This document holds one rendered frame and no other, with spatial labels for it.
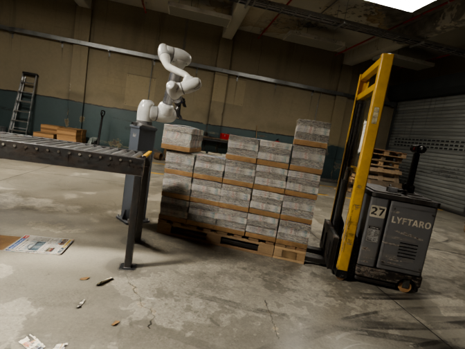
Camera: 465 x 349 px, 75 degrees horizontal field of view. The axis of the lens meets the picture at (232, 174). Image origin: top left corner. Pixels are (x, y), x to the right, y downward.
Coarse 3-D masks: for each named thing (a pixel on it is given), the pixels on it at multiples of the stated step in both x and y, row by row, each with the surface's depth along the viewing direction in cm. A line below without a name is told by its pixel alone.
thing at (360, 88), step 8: (360, 80) 299; (368, 80) 295; (360, 88) 303; (360, 104) 298; (352, 112) 304; (360, 112) 300; (352, 120) 306; (352, 128) 302; (352, 136) 308; (352, 144) 308; (344, 152) 310; (344, 160) 312; (344, 168) 307; (336, 192) 314; (336, 200) 314; (344, 200) 309
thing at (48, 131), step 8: (48, 128) 802; (56, 128) 804; (64, 128) 773; (72, 128) 815; (40, 136) 764; (48, 136) 769; (56, 136) 792; (64, 136) 775; (72, 136) 778; (80, 136) 813
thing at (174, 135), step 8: (168, 128) 282; (176, 128) 280; (184, 128) 279; (192, 128) 285; (168, 136) 283; (176, 136) 282; (184, 136) 280; (192, 136) 282; (176, 144) 282; (184, 144) 281; (192, 144) 287
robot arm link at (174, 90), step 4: (168, 84) 244; (172, 84) 243; (176, 84) 245; (180, 84) 248; (168, 88) 244; (172, 88) 243; (176, 88) 246; (180, 88) 247; (168, 92) 248; (172, 92) 246; (176, 92) 247; (180, 92) 249; (172, 96) 251; (176, 96) 252
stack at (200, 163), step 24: (192, 168) 285; (216, 168) 282; (240, 168) 278; (264, 168) 274; (288, 168) 288; (168, 192) 292; (192, 192) 288; (216, 192) 283; (240, 192) 279; (264, 192) 276; (192, 216) 290; (216, 216) 287; (240, 216) 282; (264, 216) 278; (216, 240) 288; (240, 240) 284; (264, 240) 293
